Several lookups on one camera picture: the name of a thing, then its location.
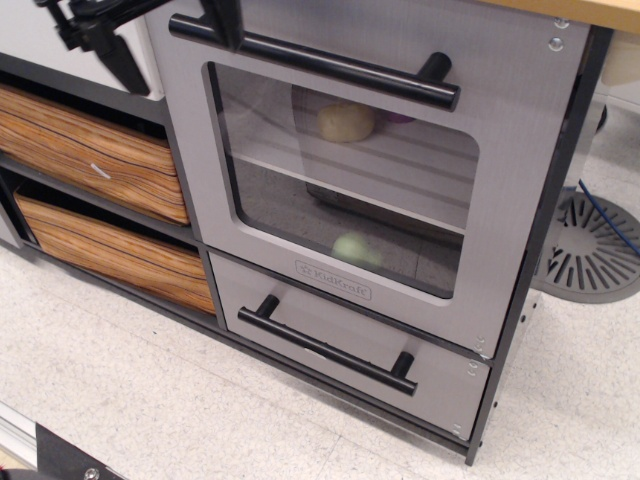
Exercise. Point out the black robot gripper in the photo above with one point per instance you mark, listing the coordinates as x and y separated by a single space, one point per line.
92 26

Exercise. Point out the grey toy oven door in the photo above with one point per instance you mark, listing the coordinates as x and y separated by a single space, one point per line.
516 70

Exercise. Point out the black oven door handle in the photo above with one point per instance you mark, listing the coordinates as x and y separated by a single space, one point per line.
429 91

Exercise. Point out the grey oven rack shelf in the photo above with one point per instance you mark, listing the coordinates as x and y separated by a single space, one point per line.
417 169

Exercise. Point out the grey lower oven drawer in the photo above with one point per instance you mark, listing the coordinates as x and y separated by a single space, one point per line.
450 386

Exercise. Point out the upper wood grain bin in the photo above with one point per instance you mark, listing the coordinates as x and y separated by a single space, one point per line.
120 164

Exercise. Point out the wood grain bin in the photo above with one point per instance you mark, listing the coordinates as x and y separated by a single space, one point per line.
120 164
96 240

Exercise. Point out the beige toy potato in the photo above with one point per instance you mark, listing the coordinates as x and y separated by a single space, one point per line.
346 122

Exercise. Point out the lower wood grain bin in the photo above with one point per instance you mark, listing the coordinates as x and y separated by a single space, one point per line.
96 240

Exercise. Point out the purple toy item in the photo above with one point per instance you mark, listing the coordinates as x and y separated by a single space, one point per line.
397 118

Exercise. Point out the green toy pear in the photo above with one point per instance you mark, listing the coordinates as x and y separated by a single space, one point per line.
353 248

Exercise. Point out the wooden countertop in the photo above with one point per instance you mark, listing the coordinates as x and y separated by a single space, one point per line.
614 14

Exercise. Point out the grey round slotted base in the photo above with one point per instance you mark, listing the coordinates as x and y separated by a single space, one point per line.
594 254

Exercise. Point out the black drawer handle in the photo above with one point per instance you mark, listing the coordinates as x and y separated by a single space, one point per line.
395 378

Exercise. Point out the aluminium rail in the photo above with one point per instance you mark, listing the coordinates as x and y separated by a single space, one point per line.
19 437

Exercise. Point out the black base plate with screw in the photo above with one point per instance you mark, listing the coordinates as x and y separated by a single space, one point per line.
60 459

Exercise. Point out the black toy kitchen frame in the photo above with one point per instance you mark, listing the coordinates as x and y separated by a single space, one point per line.
43 80

